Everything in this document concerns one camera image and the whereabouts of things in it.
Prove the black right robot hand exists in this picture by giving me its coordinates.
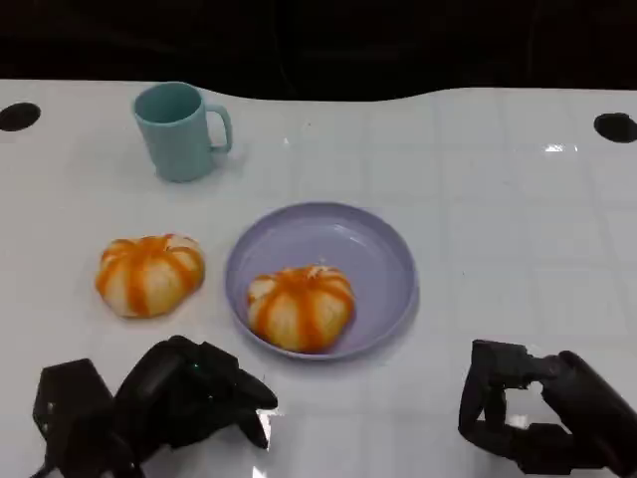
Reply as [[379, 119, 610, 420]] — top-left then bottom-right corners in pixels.
[[457, 339, 637, 478]]

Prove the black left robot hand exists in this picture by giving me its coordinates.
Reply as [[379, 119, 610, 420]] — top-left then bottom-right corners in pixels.
[[112, 335, 280, 463]]

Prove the lilac plate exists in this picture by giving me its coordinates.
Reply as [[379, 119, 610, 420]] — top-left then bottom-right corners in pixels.
[[224, 200, 420, 361]]

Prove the pale green mug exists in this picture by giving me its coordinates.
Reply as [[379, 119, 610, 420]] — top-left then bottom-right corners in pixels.
[[130, 81, 235, 184]]

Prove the black table grommet hole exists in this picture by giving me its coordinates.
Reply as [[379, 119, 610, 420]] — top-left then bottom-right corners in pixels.
[[592, 112, 637, 146], [0, 102, 43, 133]]

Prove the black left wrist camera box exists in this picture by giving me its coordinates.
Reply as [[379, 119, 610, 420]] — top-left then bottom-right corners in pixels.
[[31, 358, 118, 452]]

